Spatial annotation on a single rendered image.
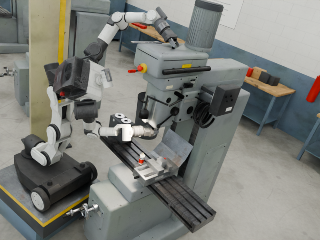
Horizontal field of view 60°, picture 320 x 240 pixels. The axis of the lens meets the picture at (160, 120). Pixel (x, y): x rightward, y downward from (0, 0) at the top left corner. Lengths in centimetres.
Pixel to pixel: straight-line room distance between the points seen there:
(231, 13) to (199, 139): 473
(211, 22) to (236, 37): 464
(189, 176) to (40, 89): 202
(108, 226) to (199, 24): 164
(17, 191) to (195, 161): 158
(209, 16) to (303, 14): 415
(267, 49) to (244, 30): 70
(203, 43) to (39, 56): 199
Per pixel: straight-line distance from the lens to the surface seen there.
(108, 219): 228
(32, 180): 264
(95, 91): 195
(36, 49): 338
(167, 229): 288
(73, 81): 186
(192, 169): 253
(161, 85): 187
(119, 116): 253
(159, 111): 198
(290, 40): 608
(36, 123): 377
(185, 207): 210
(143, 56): 184
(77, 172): 268
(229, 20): 678
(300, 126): 611
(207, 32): 203
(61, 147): 261
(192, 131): 241
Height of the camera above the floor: 233
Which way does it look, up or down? 28 degrees down
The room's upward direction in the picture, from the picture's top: 14 degrees clockwise
